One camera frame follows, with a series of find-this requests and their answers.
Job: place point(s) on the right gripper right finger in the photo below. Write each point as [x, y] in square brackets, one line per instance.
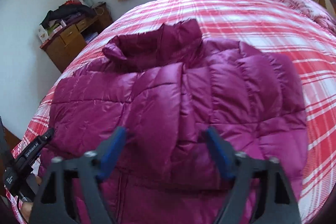
[275, 200]

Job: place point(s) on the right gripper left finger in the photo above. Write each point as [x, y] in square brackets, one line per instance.
[65, 179]

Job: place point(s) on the magenta quilted down jacket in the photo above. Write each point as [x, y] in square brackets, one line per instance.
[165, 87]

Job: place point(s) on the pile of dark clothes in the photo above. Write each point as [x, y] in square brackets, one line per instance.
[66, 10]

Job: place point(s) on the person left hand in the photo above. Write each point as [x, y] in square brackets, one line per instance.
[26, 209]

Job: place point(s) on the wooden desk cabinet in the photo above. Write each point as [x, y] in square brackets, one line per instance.
[68, 42]

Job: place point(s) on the books on desk shelf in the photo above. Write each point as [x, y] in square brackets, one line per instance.
[90, 37]

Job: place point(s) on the white gift box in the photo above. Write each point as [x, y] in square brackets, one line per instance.
[42, 34]

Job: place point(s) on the red plaid bed sheet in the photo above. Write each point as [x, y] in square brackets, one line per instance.
[270, 26]

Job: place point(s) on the pink floral quilt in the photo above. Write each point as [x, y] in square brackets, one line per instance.
[315, 12]

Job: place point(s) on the wooden headboard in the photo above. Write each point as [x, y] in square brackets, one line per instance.
[329, 6]

